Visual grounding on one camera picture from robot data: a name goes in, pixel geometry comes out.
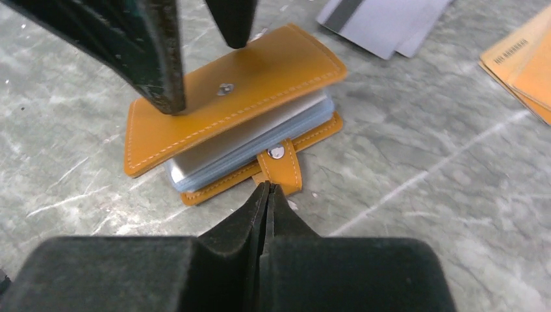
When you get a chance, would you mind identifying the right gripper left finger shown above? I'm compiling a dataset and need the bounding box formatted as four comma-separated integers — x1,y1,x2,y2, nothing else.
1,182,270,311

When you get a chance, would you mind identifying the grey credit card stack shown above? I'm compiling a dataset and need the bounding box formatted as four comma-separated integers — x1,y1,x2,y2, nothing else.
316,0,452,60

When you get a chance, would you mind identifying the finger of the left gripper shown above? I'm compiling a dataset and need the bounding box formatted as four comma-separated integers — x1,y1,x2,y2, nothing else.
205,0,258,49
4,0,186,115

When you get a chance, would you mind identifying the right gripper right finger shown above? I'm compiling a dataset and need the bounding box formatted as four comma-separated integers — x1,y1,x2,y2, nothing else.
258,185,456,311

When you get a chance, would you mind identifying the orange leather card holder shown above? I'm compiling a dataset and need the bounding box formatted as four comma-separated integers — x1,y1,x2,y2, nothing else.
123,23,348,206

